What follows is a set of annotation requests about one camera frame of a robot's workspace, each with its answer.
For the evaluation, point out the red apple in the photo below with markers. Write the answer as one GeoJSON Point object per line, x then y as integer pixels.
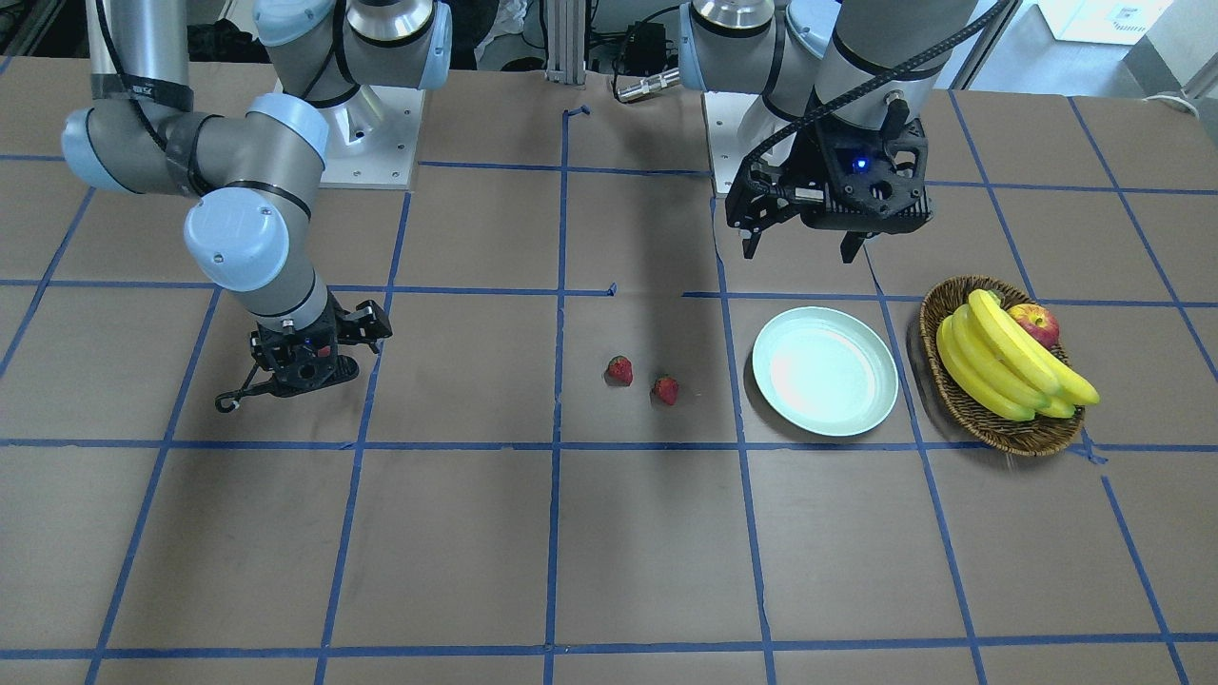
{"type": "Point", "coordinates": [1038, 321]}

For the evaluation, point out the black power adapter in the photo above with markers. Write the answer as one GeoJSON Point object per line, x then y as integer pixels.
{"type": "Point", "coordinates": [645, 50]}

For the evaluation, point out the yellow banana bunch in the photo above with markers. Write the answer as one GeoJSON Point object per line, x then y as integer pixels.
{"type": "Point", "coordinates": [1003, 368]}

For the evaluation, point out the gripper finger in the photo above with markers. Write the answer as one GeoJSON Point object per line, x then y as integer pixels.
{"type": "Point", "coordinates": [750, 239]}
{"type": "Point", "coordinates": [852, 243]}

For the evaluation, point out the aluminium frame post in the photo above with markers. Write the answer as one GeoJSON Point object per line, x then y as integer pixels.
{"type": "Point", "coordinates": [565, 35]}

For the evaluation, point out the wicker basket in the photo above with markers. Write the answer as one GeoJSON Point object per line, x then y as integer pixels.
{"type": "Point", "coordinates": [951, 410]}

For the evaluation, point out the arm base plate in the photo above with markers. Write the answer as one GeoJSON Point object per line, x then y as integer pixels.
{"type": "Point", "coordinates": [369, 136]}
{"type": "Point", "coordinates": [735, 123]}

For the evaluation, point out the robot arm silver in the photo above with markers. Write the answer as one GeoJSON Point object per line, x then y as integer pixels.
{"type": "Point", "coordinates": [871, 64]}
{"type": "Point", "coordinates": [255, 178]}

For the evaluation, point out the pale green plate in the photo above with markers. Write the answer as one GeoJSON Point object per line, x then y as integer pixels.
{"type": "Point", "coordinates": [825, 371]}

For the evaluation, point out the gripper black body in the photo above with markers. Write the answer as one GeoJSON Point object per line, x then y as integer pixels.
{"type": "Point", "coordinates": [335, 322]}
{"type": "Point", "coordinates": [807, 164]}

